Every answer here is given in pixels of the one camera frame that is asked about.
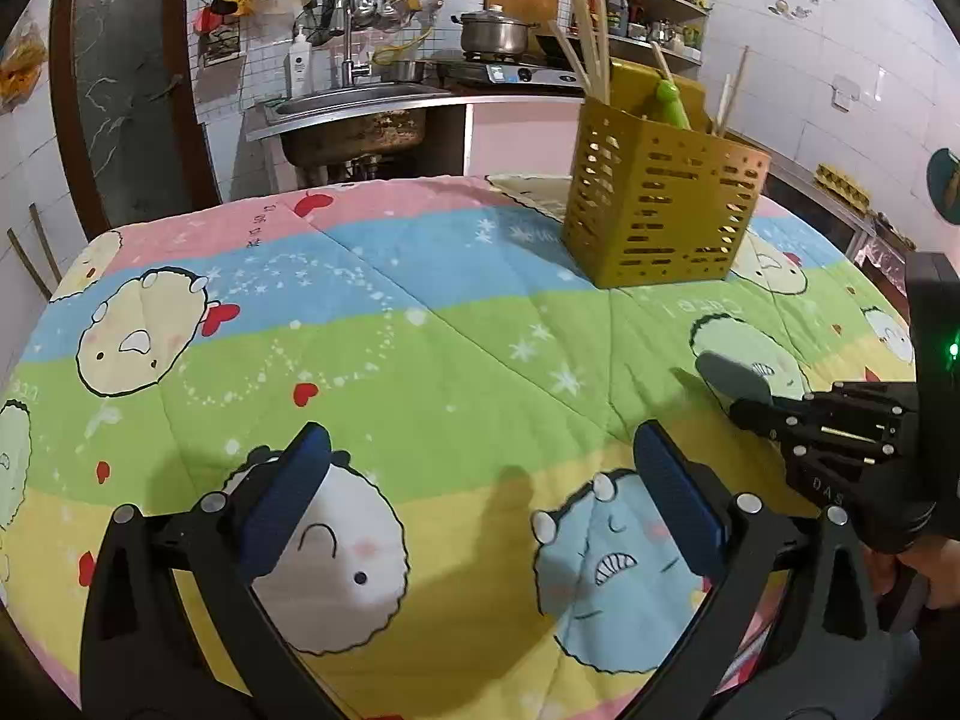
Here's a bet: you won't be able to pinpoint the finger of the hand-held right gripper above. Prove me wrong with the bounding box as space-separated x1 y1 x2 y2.
731 382 916 440
776 427 901 522

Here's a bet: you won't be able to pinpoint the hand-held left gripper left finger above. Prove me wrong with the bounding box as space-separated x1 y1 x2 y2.
79 422 346 720

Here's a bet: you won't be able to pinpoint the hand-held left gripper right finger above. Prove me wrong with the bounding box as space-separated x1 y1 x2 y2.
611 420 890 720

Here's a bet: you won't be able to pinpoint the yellow slotted utensil holder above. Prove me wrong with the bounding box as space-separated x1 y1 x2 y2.
561 56 773 290

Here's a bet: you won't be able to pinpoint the green frog utensil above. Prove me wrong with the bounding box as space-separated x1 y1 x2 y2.
655 77 692 130

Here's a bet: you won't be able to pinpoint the person's right hand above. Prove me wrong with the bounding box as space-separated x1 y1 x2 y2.
862 540 960 635

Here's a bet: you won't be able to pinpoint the colourful cartoon printed blanket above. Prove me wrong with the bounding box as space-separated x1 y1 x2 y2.
0 174 920 720

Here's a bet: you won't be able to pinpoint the yellow egg tray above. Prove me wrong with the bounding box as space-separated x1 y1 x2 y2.
816 163 875 203

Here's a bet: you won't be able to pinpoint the kitchen counter cabinet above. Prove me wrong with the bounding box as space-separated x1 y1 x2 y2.
450 86 878 248

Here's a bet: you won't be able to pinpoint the leaning wooden sticks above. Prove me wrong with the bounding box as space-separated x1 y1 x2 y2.
7 206 61 301

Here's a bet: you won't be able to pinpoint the steel kitchen sink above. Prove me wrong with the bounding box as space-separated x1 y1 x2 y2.
247 82 455 166

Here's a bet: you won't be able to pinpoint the white soap bottle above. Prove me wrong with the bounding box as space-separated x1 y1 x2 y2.
283 26 314 98

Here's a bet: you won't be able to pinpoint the dark glass door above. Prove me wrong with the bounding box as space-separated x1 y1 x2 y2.
52 0 218 241

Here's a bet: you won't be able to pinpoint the gas stove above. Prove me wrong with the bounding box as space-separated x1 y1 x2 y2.
435 58 586 91

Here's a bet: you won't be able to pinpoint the steel faucet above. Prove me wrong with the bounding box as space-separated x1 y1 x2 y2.
341 0 372 87

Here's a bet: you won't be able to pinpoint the yellow red hanging bag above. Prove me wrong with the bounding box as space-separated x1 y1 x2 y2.
196 0 252 35

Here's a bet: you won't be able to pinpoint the steel cooking pot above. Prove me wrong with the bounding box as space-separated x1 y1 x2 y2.
459 6 535 59

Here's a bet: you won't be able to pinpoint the teal round wall object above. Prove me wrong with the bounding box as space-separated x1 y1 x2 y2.
926 148 960 224

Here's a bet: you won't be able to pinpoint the kitchen wall shelf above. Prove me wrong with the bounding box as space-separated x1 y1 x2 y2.
570 0 710 68

